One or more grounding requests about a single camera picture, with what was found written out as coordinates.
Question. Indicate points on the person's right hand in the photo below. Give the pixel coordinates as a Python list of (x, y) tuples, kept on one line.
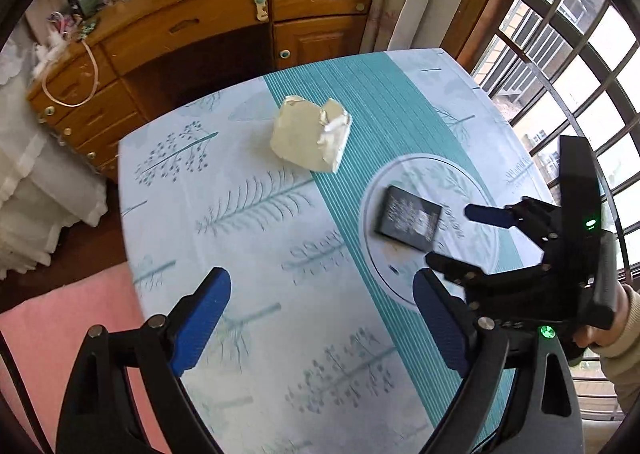
[(627, 309)]

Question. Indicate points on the small black speaker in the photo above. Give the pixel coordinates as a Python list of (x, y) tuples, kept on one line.
[(74, 2)]

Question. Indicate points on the pink padded sofa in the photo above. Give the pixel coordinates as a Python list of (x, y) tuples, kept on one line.
[(45, 334)]

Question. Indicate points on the green drawer lock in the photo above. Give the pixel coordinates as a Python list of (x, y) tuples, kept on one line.
[(260, 7)]

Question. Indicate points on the wooden desk with drawers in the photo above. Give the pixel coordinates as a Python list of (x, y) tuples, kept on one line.
[(200, 34)]

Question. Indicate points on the person's right forearm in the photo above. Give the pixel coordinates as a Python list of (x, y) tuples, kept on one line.
[(622, 369)]

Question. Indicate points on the window with metal grille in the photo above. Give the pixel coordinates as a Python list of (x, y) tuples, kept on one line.
[(565, 59)]

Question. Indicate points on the crumpled white paper bag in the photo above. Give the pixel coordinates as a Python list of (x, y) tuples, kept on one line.
[(305, 134)]

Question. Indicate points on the small black box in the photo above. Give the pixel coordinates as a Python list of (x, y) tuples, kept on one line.
[(407, 219)]

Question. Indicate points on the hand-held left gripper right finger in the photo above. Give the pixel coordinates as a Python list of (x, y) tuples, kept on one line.
[(440, 329)]

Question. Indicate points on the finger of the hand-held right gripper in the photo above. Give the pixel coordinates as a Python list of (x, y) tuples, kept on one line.
[(487, 215), (450, 264)]

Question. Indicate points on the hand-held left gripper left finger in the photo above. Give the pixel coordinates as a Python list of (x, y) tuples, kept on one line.
[(200, 324)]

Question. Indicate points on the white lace cover cloth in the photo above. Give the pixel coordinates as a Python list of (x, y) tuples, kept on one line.
[(35, 194)]

